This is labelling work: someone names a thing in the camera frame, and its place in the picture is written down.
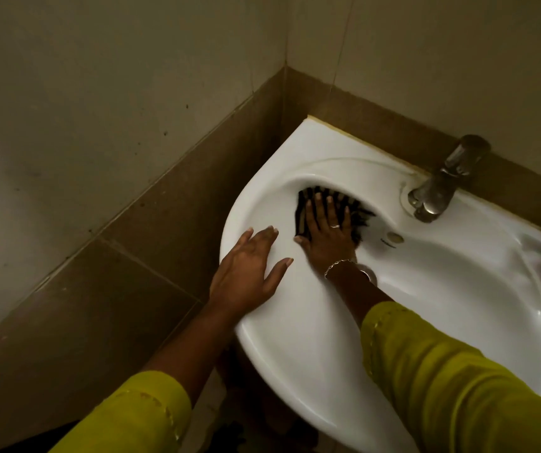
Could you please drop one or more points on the person's right hand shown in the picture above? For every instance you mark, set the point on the person's right hand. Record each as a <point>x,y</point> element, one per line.
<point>328,242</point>

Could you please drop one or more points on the person's left hand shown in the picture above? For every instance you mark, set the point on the person's left hand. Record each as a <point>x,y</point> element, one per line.
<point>242,278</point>

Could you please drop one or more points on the person's left thumb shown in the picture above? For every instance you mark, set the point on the person's left thumb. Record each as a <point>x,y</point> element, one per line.
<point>279,275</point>

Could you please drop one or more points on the person's right thumb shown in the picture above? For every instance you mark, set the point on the person's right thumb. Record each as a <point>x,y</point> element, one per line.
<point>301,244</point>

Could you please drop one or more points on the person's right little finger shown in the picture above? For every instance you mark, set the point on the person's right little finger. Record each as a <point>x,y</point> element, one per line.
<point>347,220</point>

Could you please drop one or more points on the person's right middle finger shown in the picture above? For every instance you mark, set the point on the person's right middle finger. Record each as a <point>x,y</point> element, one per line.
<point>321,211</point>

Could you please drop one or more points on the black scrubbing pad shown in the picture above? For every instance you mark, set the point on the black scrubbing pad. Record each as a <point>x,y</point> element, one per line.
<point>360,216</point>

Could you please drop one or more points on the person's right forearm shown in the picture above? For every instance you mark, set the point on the person's right forearm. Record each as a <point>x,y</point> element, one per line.
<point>440,377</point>

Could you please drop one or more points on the person's left forearm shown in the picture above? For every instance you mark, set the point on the person's left forearm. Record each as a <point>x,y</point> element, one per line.
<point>190,349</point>

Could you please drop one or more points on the metal sink drain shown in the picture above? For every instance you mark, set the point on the metal sink drain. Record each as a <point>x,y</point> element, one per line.
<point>369,272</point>

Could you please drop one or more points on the chrome water tap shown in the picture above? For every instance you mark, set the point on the chrome water tap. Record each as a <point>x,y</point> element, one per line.
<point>440,186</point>

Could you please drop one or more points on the white ceramic washbasin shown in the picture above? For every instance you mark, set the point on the white ceramic washbasin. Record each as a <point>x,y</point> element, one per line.
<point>440,287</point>

